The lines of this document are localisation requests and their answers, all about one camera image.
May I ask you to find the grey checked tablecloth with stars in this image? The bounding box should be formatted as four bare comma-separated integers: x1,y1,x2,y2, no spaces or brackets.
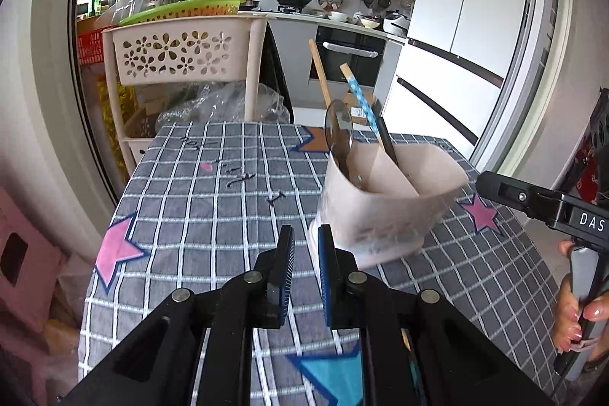
78,123,564,405

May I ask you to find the plain wooden chopstick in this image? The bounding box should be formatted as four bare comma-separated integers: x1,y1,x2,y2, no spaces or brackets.
309,39,332,107

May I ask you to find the black handled spoon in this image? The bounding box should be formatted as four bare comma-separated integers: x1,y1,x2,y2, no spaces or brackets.
371,99,400,166

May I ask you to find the clear plastic bag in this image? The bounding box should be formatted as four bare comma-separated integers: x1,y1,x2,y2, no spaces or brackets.
155,81,291,131

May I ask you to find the red plastic crate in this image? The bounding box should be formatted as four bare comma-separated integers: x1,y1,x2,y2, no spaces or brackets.
77,29,103,66

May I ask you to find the white refrigerator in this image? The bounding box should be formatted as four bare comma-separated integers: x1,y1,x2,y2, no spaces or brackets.
384,0,526,158

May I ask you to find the pink plastic stool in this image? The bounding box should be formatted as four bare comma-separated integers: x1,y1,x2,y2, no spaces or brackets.
1,189,65,333

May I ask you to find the beige plastic utensil holder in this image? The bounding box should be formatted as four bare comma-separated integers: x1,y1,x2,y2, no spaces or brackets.
308,141,469,269

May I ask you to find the person's right hand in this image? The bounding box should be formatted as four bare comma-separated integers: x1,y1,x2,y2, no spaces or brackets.
551,239,608,362

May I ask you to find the beige plastic storage rack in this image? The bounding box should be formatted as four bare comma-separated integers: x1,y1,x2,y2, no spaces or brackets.
101,14,267,173

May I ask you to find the cardboard box on floor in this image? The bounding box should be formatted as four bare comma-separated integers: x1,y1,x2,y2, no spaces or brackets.
343,91,377,127

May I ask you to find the green and orange basket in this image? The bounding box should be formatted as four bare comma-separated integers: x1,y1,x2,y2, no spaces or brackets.
119,0,245,27

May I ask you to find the black built-in oven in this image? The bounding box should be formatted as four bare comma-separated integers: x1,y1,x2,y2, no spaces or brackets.
315,26,386,88

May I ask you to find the thin handled metal spoon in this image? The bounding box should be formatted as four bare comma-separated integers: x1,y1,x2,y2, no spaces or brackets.
324,100,363,189

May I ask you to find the blue patterned chopstick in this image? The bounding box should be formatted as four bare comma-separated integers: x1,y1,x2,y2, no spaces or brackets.
340,63,389,153

